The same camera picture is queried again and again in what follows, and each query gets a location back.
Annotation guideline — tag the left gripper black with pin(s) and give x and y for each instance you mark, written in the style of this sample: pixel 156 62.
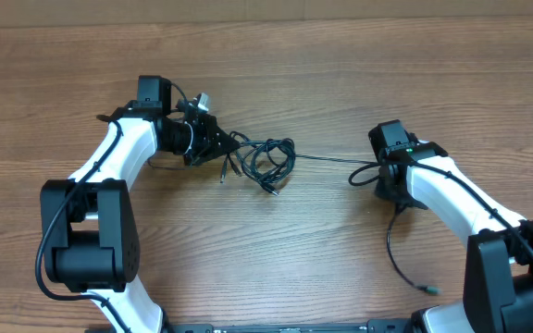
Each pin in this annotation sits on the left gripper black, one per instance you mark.
pixel 200 139

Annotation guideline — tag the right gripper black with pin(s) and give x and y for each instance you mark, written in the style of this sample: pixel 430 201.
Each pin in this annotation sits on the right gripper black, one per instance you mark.
pixel 388 188

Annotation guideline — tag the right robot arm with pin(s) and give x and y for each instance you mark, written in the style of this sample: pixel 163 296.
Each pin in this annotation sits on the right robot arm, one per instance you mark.
pixel 498 287

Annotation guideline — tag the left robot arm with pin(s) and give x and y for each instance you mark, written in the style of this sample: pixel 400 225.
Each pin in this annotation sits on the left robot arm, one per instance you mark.
pixel 90 248

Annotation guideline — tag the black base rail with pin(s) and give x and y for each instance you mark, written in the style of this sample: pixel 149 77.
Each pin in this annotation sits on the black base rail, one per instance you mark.
pixel 399 325

